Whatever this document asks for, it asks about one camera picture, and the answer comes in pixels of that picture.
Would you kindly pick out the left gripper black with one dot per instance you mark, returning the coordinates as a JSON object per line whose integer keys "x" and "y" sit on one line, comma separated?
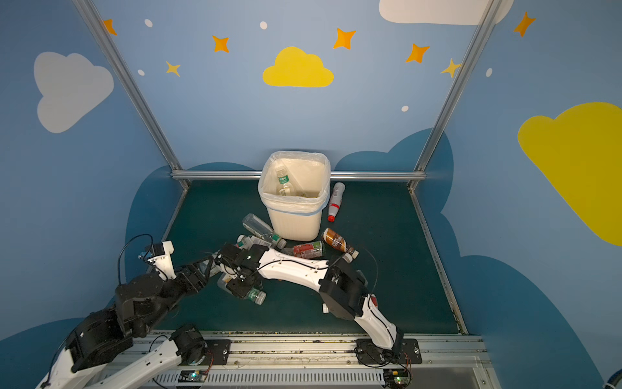
{"x": 198, "y": 272}

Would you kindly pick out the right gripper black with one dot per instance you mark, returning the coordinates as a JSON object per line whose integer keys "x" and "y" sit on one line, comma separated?
{"x": 243, "y": 280}

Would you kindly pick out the square clear bottle green cap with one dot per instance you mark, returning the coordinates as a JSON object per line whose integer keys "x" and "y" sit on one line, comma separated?
{"x": 241, "y": 289}

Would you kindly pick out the red label clear bottle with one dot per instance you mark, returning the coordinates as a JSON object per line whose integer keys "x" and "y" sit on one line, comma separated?
{"x": 310, "y": 250}

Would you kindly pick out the clear bottle green band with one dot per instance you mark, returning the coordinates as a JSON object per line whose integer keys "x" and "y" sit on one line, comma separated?
{"x": 282, "y": 175}

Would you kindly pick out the yellow red label bottle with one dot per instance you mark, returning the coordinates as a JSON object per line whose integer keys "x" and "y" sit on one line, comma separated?
{"x": 326, "y": 310}

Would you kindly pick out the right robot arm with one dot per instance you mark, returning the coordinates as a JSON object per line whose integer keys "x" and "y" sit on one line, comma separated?
{"x": 342, "y": 289}

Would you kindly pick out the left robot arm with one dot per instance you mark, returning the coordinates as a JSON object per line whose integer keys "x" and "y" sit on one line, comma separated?
{"x": 140, "y": 306}

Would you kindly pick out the white plastic trash bin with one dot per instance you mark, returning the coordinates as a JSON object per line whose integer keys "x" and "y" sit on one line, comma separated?
{"x": 292, "y": 217}

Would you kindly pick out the clear empty bottle green cap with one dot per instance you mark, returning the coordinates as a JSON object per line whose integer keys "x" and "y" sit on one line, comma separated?
{"x": 262, "y": 230}

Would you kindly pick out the brown Nescafe coffee bottle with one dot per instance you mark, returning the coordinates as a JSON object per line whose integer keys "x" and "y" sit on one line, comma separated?
{"x": 338, "y": 242}

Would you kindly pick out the left controller board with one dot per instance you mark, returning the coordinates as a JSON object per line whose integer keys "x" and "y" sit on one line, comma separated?
{"x": 198, "y": 377}

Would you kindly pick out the controller board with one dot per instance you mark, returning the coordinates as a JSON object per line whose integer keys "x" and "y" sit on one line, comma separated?
{"x": 396, "y": 379}
{"x": 198, "y": 377}

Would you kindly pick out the white bottle red cap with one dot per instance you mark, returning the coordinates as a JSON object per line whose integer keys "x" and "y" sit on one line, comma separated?
{"x": 336, "y": 200}

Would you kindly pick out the right controller board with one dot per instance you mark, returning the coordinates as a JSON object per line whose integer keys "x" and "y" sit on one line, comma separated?
{"x": 396, "y": 379}

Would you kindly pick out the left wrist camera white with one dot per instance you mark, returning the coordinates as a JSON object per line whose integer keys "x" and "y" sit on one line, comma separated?
{"x": 158, "y": 256}

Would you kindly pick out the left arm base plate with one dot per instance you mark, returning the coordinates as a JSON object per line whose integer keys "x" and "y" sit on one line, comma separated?
{"x": 215, "y": 352}

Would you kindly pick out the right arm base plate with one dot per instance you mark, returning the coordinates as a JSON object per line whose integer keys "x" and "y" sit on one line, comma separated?
{"x": 368, "y": 354}

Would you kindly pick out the aluminium rail frame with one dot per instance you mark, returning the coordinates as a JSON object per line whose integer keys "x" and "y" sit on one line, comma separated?
{"x": 314, "y": 360}

